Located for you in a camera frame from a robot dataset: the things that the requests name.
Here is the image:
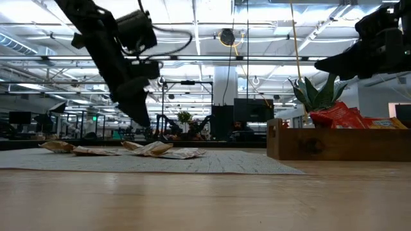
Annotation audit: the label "black aluminium table frame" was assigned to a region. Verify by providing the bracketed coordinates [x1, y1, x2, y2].
[0, 139, 267, 150]

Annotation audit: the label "black monitor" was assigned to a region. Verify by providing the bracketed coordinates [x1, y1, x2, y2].
[233, 98, 274, 123]

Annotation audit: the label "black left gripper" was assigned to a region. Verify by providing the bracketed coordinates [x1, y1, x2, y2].
[83, 25, 161, 128]

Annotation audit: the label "small green background plant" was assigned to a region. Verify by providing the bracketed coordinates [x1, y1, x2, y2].
[177, 111, 193, 125]

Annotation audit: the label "black hanging cable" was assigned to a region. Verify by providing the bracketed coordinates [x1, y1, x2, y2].
[245, 0, 250, 99]

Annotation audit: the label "wooden compartment organizer box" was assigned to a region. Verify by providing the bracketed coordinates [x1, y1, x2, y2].
[266, 117, 411, 162]

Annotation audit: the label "red tea packet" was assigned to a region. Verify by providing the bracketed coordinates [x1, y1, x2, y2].
[349, 107, 365, 121]
[310, 101, 367, 130]

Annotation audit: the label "grey woven placemat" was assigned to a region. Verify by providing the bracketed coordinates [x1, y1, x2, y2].
[0, 147, 306, 176]

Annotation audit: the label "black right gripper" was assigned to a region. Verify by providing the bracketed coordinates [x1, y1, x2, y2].
[313, 3, 411, 81]

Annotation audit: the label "orange tea packet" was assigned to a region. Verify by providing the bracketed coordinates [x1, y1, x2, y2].
[364, 117, 408, 130]

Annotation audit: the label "long overhead light bar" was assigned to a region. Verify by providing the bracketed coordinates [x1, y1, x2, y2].
[0, 55, 328, 62]

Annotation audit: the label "black background robot stand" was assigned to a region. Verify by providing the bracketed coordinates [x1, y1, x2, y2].
[161, 80, 214, 141]

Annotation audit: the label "snake plant in white pot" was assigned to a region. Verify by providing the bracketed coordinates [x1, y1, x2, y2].
[288, 75, 349, 113]

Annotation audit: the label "yellow cable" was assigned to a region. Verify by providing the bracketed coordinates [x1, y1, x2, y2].
[290, 0, 309, 123]

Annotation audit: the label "white building column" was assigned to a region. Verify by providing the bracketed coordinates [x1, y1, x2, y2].
[213, 65, 238, 107]

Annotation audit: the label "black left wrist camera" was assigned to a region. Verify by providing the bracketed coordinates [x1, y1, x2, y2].
[115, 9, 158, 54]

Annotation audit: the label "black ceiling cable reel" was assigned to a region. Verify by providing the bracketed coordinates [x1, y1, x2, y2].
[219, 28, 236, 46]

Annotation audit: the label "person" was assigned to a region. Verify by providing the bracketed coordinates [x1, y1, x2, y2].
[188, 119, 206, 141]
[227, 120, 255, 142]

